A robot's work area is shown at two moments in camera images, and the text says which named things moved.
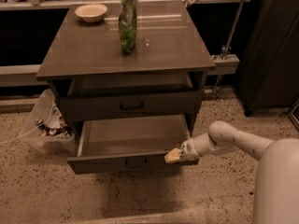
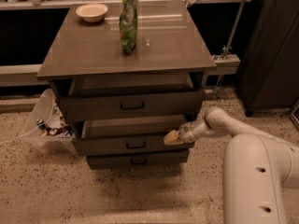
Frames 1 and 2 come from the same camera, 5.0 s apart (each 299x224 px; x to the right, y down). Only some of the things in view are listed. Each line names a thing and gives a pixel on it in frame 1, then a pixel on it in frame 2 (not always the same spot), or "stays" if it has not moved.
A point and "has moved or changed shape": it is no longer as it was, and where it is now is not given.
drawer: x=128 y=144 has moved or changed shape
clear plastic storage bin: x=46 y=129 stays
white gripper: x=189 y=150 to x=186 y=133
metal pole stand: x=227 y=47 stays
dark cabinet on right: x=269 y=59 stays
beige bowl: x=92 y=13 stays
